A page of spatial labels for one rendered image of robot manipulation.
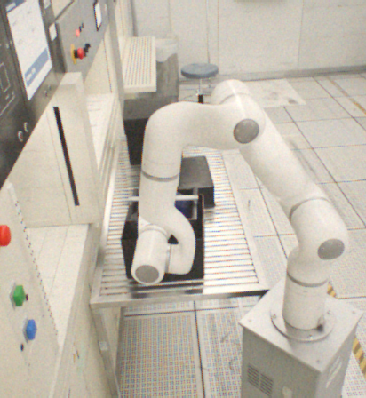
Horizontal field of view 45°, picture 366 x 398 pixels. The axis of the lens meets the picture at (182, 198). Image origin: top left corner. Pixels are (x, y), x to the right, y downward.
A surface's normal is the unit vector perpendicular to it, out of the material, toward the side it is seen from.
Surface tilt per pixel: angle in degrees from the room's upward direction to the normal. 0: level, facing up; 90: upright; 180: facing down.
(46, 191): 90
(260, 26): 90
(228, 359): 0
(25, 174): 90
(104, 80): 90
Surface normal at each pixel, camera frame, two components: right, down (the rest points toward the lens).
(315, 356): -0.05, -0.84
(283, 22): 0.06, 0.54
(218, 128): -0.61, 0.36
